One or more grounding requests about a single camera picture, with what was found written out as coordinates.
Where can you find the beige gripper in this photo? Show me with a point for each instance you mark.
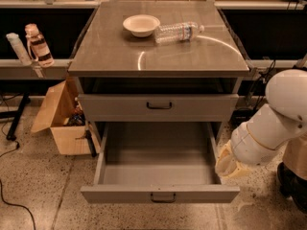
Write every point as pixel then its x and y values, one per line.
pixel 248 148

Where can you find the grey drawer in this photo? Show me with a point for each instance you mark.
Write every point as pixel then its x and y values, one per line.
pixel 158 108
pixel 158 163

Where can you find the tan robot base cover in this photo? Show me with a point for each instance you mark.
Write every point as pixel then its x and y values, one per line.
pixel 295 156

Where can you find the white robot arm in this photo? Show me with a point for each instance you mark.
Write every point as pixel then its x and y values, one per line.
pixel 281 118

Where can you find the grey metal drawer cabinet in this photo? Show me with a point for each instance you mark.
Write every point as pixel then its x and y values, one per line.
pixel 111 60

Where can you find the grey top drawer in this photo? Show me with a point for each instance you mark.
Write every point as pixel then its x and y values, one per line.
pixel 158 108

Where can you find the black table leg right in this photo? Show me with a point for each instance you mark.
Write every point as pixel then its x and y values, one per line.
pixel 241 115

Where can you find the black table leg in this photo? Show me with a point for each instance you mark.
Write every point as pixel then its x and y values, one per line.
pixel 241 115
pixel 15 115

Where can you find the clear plastic water bottle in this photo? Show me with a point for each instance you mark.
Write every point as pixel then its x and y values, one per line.
pixel 179 32

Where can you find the white paper bowl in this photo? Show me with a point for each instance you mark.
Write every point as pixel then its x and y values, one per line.
pixel 141 25

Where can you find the open cardboard box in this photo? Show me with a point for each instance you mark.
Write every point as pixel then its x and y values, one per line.
pixel 56 109

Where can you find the black table leg left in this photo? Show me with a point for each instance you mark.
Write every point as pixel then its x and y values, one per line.
pixel 15 115

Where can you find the brown striped bottle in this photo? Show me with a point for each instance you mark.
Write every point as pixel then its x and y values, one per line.
pixel 37 46

